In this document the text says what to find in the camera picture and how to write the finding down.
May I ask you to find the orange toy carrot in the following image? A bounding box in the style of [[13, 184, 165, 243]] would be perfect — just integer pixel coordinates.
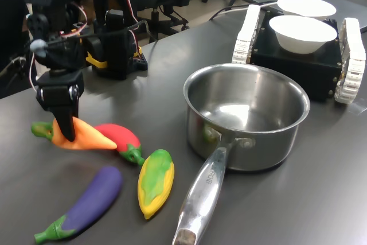
[[30, 116, 118, 150]]

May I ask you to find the pale grey putty lump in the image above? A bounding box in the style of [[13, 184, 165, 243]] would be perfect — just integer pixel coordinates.
[[29, 40, 48, 58]]

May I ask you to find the red toy chilli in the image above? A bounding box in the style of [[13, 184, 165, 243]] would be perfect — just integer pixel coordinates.
[[93, 123, 146, 167]]

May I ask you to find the purple toy aubergine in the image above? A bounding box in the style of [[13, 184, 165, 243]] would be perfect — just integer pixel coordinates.
[[34, 166, 123, 244]]

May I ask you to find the yellow green toy corn cob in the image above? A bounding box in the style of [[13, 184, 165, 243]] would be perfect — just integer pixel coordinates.
[[137, 149, 175, 220]]

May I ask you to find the tracked vehicle with white tracks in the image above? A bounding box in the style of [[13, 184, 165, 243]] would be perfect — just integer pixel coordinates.
[[231, 4, 367, 104]]

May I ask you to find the white bowl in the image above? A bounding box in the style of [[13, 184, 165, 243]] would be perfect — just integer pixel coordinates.
[[268, 15, 338, 55], [276, 0, 337, 18]]

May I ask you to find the steel pan with long handle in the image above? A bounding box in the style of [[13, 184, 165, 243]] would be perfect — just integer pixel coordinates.
[[171, 63, 311, 245]]

